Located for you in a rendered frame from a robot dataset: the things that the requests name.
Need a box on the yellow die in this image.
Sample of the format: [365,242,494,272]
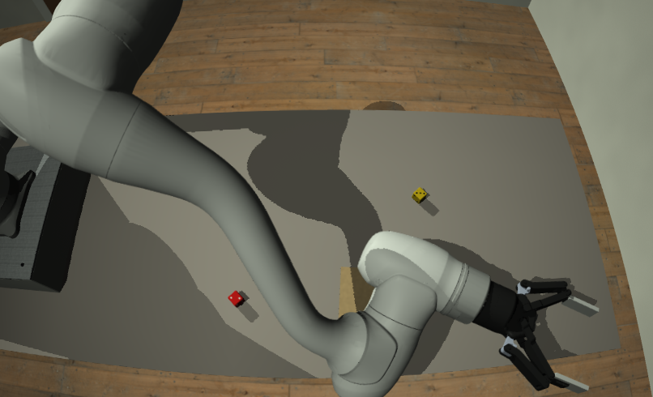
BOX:
[412,188,427,204]

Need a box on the red die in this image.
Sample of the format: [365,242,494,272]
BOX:
[228,291,245,307]

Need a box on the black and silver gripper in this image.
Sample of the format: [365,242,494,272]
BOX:
[472,280,599,394]

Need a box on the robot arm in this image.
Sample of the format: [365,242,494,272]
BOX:
[0,0,491,397]

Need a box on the tan flat mat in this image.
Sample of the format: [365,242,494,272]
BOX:
[339,267,374,317]

